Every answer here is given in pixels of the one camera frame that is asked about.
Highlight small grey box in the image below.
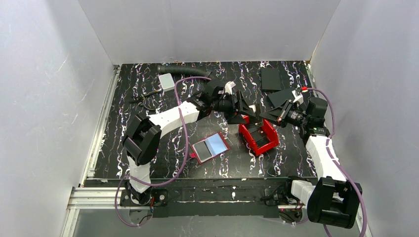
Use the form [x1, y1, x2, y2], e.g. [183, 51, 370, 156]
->
[158, 73, 175, 92]

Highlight black pliers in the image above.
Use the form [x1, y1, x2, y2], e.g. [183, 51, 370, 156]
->
[129, 90, 162, 111]

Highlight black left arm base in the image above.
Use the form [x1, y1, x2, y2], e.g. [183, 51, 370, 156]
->
[119, 188, 168, 207]

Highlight black flat pad lower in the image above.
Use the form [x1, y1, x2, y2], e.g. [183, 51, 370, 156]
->
[267, 88, 296, 108]

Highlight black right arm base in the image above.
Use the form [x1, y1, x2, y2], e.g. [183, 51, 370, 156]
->
[259, 186, 309, 225]

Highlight red card holder wallet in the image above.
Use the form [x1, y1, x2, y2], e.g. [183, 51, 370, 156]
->
[190, 132, 230, 164]

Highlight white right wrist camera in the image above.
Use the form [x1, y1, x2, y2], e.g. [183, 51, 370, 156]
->
[292, 88, 303, 105]

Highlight red plastic tray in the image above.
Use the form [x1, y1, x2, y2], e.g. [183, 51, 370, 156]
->
[238, 116, 280, 156]

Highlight black flat pad upper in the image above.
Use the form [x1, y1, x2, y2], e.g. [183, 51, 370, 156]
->
[260, 68, 282, 92]

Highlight black flat pad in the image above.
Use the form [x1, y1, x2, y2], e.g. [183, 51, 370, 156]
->
[260, 68, 282, 92]
[267, 88, 296, 108]

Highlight black corrugated hose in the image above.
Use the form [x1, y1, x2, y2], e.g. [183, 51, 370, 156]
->
[157, 65, 217, 81]

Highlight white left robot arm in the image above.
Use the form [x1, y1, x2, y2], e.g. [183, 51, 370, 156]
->
[122, 79, 261, 194]

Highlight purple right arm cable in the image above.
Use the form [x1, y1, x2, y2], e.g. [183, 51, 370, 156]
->
[301, 86, 368, 237]

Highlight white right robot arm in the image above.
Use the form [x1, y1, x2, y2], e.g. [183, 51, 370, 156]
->
[260, 97, 360, 229]

